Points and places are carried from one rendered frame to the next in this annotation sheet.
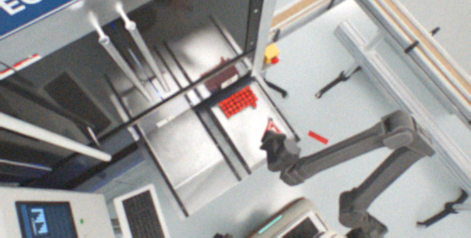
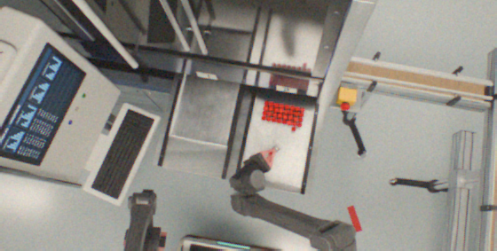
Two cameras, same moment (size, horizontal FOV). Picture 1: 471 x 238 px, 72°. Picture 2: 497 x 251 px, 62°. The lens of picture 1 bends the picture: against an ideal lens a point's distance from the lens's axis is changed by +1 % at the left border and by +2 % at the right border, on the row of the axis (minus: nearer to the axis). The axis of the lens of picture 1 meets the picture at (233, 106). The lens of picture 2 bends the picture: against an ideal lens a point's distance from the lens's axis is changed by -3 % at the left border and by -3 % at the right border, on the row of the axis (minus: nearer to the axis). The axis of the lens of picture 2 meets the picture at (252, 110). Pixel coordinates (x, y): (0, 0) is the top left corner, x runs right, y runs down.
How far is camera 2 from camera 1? 0.45 m
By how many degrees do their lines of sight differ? 15
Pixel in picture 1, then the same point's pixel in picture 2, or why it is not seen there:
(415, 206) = not seen: outside the picture
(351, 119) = (403, 231)
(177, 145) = (202, 105)
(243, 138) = (258, 147)
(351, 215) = not seen: outside the picture
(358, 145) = (297, 223)
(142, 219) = (130, 136)
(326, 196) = not seen: outside the picture
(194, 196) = (178, 156)
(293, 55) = (406, 122)
